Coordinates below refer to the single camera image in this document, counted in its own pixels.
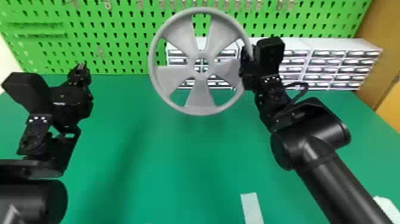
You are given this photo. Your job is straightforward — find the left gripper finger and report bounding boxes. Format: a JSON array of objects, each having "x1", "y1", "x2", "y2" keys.
[
  {"x1": 67, "y1": 64, "x2": 82, "y2": 88},
  {"x1": 80, "y1": 62, "x2": 93, "y2": 89}
]

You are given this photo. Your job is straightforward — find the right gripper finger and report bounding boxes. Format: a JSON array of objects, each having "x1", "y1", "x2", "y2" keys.
[{"x1": 239, "y1": 45, "x2": 256, "y2": 71}]

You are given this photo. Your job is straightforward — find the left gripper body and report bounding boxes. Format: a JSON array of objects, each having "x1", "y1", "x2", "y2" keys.
[{"x1": 49, "y1": 82, "x2": 95, "y2": 135}]

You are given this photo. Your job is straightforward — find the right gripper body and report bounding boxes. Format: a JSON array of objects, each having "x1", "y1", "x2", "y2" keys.
[{"x1": 238, "y1": 61, "x2": 267, "y2": 93}]

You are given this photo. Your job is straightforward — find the grey wheel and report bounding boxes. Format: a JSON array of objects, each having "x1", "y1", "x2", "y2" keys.
[{"x1": 148, "y1": 7, "x2": 255, "y2": 117}]

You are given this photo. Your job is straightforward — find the white drawer cabinet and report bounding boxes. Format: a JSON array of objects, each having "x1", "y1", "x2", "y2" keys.
[
  {"x1": 165, "y1": 36, "x2": 312, "y2": 91},
  {"x1": 307, "y1": 38, "x2": 384, "y2": 92}
]

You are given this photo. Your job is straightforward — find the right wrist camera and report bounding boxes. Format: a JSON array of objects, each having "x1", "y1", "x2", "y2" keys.
[{"x1": 254, "y1": 37, "x2": 286, "y2": 77}]

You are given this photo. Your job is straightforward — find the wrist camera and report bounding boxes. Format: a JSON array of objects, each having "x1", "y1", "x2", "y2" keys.
[
  {"x1": 254, "y1": 37, "x2": 286, "y2": 77},
  {"x1": 1, "y1": 72, "x2": 52, "y2": 114}
]

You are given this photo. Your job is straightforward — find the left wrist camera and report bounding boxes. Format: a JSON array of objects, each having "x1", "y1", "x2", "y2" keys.
[{"x1": 1, "y1": 72, "x2": 52, "y2": 114}]

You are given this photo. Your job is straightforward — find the black cable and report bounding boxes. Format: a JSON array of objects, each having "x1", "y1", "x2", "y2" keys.
[{"x1": 280, "y1": 81, "x2": 310, "y2": 108}]

